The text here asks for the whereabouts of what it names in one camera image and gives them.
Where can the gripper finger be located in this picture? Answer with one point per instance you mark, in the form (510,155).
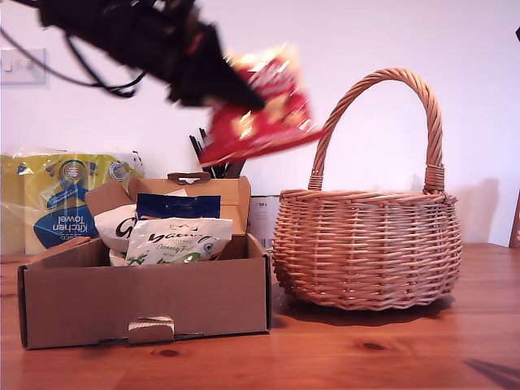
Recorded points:
(211,77)

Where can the blue Terry's chocolate orange bag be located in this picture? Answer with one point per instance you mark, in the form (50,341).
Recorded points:
(178,207)

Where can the red white Maltesers bag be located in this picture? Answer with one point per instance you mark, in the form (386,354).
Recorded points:
(276,109)

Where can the brown cardboard box with lid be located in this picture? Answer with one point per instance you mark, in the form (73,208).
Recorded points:
(142,300)

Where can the wooden chair back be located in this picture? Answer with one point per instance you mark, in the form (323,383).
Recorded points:
(516,223)

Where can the thin black stick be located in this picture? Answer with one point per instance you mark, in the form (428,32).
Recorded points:
(195,145)
(202,134)

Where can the white green Galaxy truffle bag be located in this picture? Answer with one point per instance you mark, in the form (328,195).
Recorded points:
(178,243)

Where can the tin can with flag mark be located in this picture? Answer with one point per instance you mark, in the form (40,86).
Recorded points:
(262,219)

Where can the white wall light switch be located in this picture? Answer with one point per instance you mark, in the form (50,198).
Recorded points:
(24,73)

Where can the yellow kitchen towel pack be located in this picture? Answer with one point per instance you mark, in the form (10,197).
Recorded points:
(48,195)

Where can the white Galaxy cookie bag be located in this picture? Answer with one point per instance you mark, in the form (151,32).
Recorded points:
(109,227)

